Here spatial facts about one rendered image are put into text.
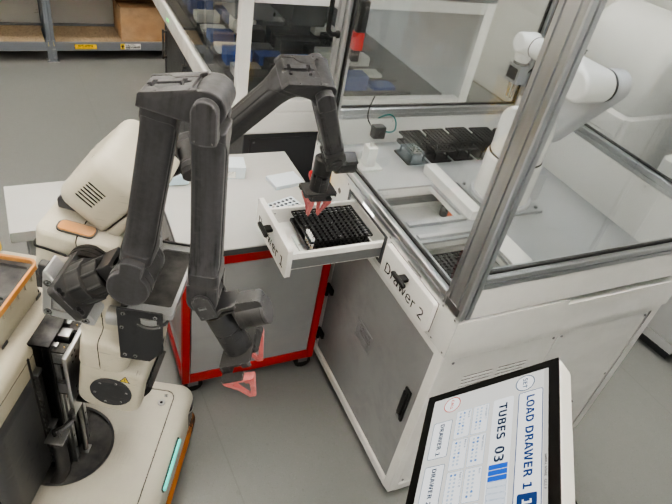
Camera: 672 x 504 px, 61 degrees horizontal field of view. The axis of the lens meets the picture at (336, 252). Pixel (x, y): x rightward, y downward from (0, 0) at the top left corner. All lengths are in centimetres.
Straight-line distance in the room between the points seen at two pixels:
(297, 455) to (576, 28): 176
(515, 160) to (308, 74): 49
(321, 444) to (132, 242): 152
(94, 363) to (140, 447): 56
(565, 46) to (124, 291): 95
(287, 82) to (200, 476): 153
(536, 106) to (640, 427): 204
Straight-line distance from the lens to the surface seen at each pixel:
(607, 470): 280
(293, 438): 238
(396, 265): 177
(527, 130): 131
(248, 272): 206
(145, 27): 545
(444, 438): 123
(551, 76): 127
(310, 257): 177
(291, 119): 259
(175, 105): 87
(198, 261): 103
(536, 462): 107
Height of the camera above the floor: 196
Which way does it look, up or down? 37 degrees down
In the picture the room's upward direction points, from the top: 12 degrees clockwise
